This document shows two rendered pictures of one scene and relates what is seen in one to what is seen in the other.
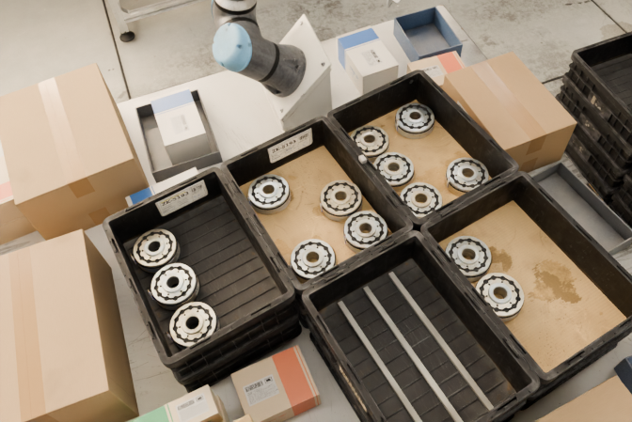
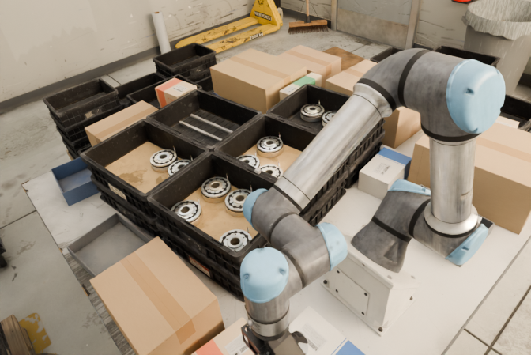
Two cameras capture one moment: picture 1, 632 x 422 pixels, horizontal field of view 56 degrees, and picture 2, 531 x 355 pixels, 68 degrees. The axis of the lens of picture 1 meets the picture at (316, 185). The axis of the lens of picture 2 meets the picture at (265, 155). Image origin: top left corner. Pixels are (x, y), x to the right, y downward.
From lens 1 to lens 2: 187 cm
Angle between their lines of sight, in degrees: 86
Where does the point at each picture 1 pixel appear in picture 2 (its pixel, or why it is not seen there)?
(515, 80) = (141, 313)
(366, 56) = (318, 336)
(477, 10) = not seen: outside the picture
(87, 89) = (510, 169)
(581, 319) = (119, 168)
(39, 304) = not seen: hidden behind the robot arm
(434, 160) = (213, 224)
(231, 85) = (448, 292)
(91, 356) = (341, 84)
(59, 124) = (491, 145)
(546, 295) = (137, 172)
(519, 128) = (143, 258)
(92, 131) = not seen: hidden behind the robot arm
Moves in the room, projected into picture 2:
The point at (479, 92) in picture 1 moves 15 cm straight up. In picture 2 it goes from (179, 285) to (167, 250)
